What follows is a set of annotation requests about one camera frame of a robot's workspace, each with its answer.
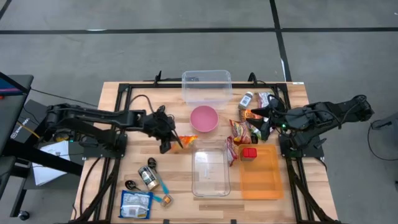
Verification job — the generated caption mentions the gold-lidded furikake jar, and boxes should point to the gold-lidded furikake jar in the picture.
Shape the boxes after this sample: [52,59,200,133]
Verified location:
[137,166,160,191]

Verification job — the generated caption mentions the black box with white logo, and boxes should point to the black box with white logo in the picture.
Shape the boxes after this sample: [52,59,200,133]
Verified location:
[11,99,52,144]

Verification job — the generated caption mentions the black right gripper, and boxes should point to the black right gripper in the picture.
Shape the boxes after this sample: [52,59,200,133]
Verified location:
[245,101,312,141]

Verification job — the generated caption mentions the yellow cable coil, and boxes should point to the yellow cable coil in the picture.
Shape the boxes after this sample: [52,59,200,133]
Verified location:
[52,130,71,142]

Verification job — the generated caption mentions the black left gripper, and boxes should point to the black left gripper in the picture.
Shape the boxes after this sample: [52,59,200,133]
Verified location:
[143,105,184,155]

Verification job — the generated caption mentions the orange noodle snack packet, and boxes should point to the orange noodle snack packet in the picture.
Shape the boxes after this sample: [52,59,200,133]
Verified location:
[172,134,199,154]

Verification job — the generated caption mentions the white paper sheet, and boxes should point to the white paper sheet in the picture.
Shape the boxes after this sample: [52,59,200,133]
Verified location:
[32,140,72,187]

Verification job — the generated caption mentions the pink bowl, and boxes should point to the pink bowl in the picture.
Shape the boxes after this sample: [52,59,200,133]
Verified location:
[189,105,220,133]

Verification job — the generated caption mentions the blue white seaweed packet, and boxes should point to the blue white seaweed packet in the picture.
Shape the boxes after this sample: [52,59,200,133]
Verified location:
[118,190,154,220]

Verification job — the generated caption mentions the deep clear plastic bin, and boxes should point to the deep clear plastic bin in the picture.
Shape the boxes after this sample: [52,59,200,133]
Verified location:
[181,70,233,110]

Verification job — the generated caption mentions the orange plastic tray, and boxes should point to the orange plastic tray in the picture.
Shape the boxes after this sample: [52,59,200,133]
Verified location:
[238,143,284,200]

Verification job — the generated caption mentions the black aluminium extrusion frame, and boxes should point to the black aluminium extrusion frame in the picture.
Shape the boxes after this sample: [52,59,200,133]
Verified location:
[70,70,343,224]

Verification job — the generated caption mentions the clear plastic handled organizer tray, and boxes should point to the clear plastic handled organizer tray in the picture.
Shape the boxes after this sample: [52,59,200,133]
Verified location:
[191,139,231,198]

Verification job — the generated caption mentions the black side desk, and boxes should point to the black side desk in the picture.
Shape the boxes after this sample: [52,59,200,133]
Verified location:
[0,72,84,218]

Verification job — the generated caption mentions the red box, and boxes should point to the red box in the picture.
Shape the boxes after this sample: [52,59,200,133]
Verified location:
[241,147,258,162]

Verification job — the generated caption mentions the white-lidded spice bottle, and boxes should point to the white-lidded spice bottle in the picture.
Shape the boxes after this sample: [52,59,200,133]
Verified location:
[238,91,254,110]

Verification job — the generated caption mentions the thick black floor cable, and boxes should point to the thick black floor cable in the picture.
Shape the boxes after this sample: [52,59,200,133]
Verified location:
[79,157,103,217]

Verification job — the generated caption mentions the red yellow snack packet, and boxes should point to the red yellow snack packet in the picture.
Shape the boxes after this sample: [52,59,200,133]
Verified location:
[229,119,252,144]

